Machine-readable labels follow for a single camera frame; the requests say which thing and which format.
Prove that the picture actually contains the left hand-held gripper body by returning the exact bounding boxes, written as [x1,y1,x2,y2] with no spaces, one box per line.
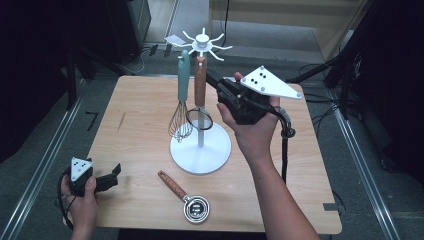
[67,156,96,198]

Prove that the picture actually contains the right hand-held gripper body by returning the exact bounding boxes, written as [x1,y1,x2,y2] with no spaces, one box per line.
[222,64,303,126]

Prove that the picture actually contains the wooden handled mesh strainer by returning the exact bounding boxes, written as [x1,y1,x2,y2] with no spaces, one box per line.
[185,55,214,132]

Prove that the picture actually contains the teal handled wire whisk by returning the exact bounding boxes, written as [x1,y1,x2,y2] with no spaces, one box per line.
[167,49,195,144]

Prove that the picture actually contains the white utensil rack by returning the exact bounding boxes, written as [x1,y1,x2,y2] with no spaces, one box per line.
[169,27,234,176]

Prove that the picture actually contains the person's left hand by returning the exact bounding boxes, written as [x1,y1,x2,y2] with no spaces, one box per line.
[60,174,100,232]

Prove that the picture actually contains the person's right hand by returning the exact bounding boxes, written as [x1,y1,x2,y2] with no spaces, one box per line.
[216,71,282,162]

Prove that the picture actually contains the white paper tag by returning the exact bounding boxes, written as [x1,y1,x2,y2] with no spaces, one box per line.
[163,34,184,48]

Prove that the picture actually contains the light wooden cabinet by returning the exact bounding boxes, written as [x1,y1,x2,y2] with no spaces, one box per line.
[209,0,372,63]

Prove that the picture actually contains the black cabinet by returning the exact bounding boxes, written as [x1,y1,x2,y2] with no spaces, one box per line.
[71,0,152,67]

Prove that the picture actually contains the dark curtain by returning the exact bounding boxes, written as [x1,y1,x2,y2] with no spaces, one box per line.
[0,0,79,165]
[346,0,424,186]

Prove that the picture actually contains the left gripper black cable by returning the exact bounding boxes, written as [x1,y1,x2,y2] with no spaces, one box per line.
[57,169,75,232]

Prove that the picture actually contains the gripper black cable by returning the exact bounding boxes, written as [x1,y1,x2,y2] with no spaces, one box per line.
[57,169,75,232]
[276,105,297,185]

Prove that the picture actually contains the metal floor rail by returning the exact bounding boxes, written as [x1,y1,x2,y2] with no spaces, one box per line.
[0,79,88,240]
[328,89,403,240]

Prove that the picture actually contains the wooden handled metal measuring cup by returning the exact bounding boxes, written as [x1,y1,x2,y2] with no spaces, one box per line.
[157,170,211,224]

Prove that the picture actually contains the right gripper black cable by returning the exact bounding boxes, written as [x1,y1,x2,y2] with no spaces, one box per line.
[276,105,297,185]

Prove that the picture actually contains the black hanging cable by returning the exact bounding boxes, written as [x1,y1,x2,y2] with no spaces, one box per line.
[221,0,232,48]

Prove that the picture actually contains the black floor cables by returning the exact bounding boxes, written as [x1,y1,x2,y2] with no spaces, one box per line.
[298,62,344,138]

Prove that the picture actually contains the white floor cable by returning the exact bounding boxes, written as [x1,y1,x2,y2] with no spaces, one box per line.
[119,46,152,75]

